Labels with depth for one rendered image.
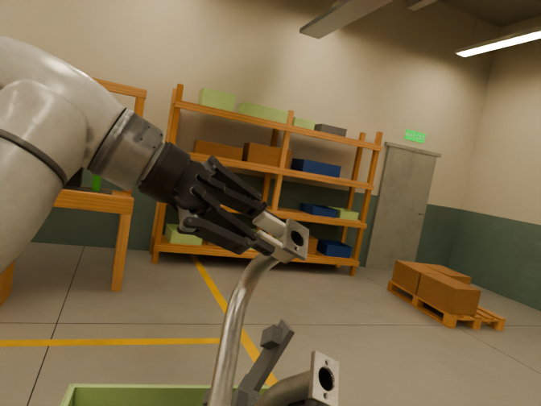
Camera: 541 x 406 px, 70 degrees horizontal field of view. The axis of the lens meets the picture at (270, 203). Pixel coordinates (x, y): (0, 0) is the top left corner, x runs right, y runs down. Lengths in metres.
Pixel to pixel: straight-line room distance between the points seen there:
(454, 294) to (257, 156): 2.88
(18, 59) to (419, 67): 6.96
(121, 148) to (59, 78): 0.09
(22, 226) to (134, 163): 0.13
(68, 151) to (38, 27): 5.15
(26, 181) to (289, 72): 5.61
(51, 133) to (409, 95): 6.79
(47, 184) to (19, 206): 0.04
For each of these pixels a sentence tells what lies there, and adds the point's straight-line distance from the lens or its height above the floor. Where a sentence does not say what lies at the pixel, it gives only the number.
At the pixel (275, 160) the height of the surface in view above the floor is 1.51.
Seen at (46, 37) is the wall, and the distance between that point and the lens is 5.56.
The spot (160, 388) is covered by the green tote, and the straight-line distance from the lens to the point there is 0.84.
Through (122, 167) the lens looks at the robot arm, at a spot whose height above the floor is 1.38.
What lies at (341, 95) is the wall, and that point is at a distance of 6.32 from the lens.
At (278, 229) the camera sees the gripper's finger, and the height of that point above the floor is 1.32.
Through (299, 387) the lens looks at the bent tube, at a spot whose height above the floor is 1.15.
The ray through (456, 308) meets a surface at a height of 0.21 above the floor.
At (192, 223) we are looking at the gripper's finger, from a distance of 0.48.
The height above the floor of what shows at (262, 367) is 1.07.
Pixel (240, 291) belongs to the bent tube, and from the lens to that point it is 0.62.
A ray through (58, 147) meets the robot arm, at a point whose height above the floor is 1.39.
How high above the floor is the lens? 1.41
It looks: 5 degrees down
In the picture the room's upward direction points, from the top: 10 degrees clockwise
